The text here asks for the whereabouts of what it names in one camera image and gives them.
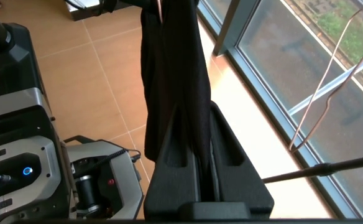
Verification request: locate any pink clothes hanger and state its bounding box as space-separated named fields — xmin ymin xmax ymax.
xmin=288 ymin=5 xmax=363 ymax=154
xmin=155 ymin=0 xmax=164 ymax=25

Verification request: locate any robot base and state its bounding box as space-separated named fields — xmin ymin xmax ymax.
xmin=0 ymin=23 xmax=145 ymax=220

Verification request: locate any black clothes rack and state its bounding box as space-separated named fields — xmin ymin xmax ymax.
xmin=261 ymin=154 xmax=363 ymax=184

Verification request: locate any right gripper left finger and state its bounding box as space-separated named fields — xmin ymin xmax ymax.
xmin=144 ymin=105 xmax=201 ymax=218

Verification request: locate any window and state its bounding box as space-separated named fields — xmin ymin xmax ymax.
xmin=196 ymin=0 xmax=363 ymax=218

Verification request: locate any black garment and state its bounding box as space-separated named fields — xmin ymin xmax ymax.
xmin=139 ymin=0 xmax=215 ymax=202

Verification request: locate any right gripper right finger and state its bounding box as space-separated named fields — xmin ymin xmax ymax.
xmin=211 ymin=101 xmax=275 ymax=218

